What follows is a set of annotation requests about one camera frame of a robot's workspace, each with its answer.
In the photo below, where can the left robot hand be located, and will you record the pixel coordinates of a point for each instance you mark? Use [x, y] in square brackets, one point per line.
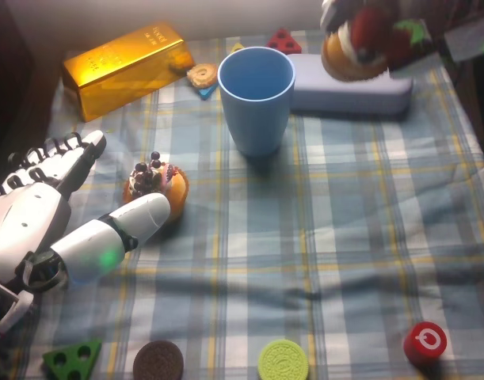
[31, 213]

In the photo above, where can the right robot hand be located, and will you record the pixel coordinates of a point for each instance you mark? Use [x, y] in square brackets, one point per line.
[475, 39]

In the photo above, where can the cupcake with dark grapes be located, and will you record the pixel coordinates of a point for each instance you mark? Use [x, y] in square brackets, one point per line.
[178, 192]

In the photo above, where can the light blue cup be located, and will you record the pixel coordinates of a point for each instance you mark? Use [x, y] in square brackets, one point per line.
[257, 118]

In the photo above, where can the grey purple glasses case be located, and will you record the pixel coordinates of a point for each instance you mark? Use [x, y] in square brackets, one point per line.
[344, 97]

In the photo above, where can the green triangle block with holes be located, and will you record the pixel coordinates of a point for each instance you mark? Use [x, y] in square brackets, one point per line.
[73, 360]

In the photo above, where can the shiny gold bar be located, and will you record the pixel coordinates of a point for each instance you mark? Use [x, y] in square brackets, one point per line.
[123, 67]

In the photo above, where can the red triangle block with holes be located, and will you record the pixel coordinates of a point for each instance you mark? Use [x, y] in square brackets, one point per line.
[283, 41]

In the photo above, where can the brown sandwich cookie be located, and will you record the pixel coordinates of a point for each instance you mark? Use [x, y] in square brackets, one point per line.
[158, 362]

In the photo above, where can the small blue flat block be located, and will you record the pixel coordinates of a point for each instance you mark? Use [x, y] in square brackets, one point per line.
[206, 93]

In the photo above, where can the small yellow triangle block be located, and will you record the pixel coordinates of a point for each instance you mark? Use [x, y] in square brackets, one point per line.
[237, 48]

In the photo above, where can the blue yellow plaid cloth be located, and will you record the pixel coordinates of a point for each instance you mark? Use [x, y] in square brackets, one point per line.
[305, 237]

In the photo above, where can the green sandwich cookie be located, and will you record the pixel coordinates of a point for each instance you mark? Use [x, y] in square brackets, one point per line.
[283, 360]

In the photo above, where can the red cylinder with white symbol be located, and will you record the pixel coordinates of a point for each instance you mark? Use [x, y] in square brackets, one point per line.
[424, 340]

